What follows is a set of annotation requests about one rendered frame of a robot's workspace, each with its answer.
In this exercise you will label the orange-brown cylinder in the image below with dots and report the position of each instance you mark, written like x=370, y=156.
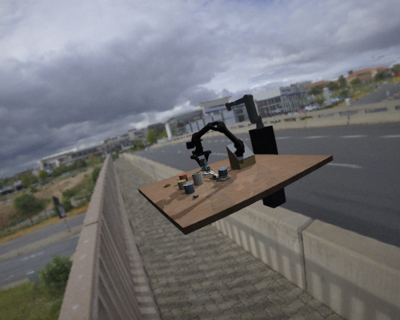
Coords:
x=183, y=176

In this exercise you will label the tan cylinder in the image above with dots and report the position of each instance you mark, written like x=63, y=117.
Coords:
x=181, y=184

